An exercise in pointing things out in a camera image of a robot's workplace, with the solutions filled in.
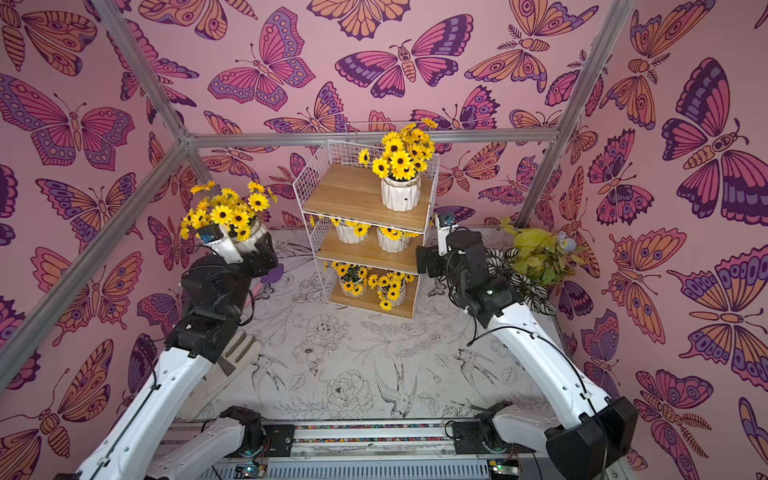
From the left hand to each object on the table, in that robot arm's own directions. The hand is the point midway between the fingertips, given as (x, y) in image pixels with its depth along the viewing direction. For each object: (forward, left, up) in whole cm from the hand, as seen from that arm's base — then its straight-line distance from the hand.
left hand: (256, 236), depth 69 cm
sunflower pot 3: (+8, -18, -27) cm, 34 cm away
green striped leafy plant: (+2, -70, -11) cm, 71 cm away
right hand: (+3, -44, -5) cm, 44 cm away
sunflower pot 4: (0, -31, -22) cm, 38 cm away
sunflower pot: (+4, -21, -3) cm, 22 cm away
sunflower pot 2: (+5, -32, -7) cm, 33 cm away
